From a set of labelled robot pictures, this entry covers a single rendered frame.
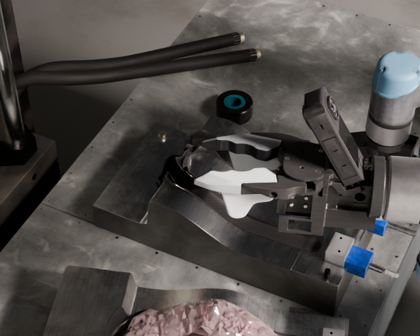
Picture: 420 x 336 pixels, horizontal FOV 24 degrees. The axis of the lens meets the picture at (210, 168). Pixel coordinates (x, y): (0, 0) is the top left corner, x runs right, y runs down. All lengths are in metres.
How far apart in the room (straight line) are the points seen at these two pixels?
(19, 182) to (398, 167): 1.11
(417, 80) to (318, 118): 0.54
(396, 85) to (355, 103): 0.64
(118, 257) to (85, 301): 0.22
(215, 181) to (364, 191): 0.17
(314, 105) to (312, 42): 1.30
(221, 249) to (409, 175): 0.74
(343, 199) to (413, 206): 0.08
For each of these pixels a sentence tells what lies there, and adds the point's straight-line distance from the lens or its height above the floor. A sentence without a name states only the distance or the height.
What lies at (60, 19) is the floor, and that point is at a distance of 3.78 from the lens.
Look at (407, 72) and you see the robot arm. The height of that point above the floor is 1.26.
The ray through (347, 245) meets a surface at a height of 0.92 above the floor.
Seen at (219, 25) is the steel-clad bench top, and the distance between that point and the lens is 2.39.
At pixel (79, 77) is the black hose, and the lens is 2.06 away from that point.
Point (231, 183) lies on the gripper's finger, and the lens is 1.07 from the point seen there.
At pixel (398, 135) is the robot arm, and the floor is 1.14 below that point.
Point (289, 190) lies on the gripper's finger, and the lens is 1.07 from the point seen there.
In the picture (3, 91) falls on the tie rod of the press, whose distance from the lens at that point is 1.96.
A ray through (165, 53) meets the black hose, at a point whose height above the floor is 0.86.
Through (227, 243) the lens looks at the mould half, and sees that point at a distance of 1.77.
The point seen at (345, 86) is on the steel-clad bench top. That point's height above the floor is 0.80.
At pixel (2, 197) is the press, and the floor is 0.79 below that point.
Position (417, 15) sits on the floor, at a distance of 3.84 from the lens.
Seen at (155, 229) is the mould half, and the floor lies 0.86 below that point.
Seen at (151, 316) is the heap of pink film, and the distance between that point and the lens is 1.66.
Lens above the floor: 2.24
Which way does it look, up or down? 46 degrees down
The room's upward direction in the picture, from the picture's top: straight up
